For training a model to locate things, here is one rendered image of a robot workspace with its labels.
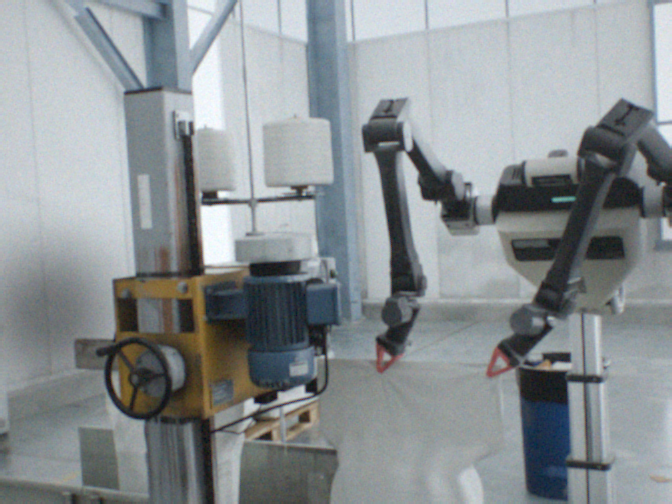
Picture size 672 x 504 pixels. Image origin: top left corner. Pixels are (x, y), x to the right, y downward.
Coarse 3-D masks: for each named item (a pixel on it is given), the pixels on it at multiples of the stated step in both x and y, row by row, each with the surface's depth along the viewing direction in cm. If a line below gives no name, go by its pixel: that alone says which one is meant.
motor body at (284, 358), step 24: (264, 288) 184; (288, 288) 184; (264, 312) 183; (288, 312) 184; (264, 336) 184; (288, 336) 185; (264, 360) 184; (288, 360) 184; (312, 360) 188; (264, 384) 185; (288, 384) 185
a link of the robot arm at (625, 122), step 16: (608, 112) 176; (624, 112) 174; (640, 112) 173; (608, 128) 174; (624, 128) 172; (640, 128) 173; (656, 128) 181; (592, 144) 175; (608, 144) 172; (624, 144) 171; (640, 144) 181; (656, 144) 185; (656, 160) 190; (656, 176) 205
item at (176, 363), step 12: (168, 348) 187; (144, 360) 186; (156, 360) 184; (168, 360) 183; (180, 360) 186; (156, 372) 184; (180, 372) 185; (156, 384) 185; (180, 384) 186; (156, 396) 185
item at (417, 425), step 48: (336, 384) 221; (384, 384) 215; (432, 384) 209; (480, 384) 203; (336, 432) 222; (384, 432) 216; (432, 432) 209; (480, 432) 204; (336, 480) 218; (384, 480) 210; (432, 480) 204
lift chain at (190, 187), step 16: (192, 144) 190; (192, 160) 190; (192, 176) 190; (192, 192) 190; (192, 208) 190; (192, 224) 190; (192, 240) 190; (192, 256) 190; (192, 272) 190; (208, 448) 193; (208, 464) 192; (208, 480) 193; (208, 496) 193
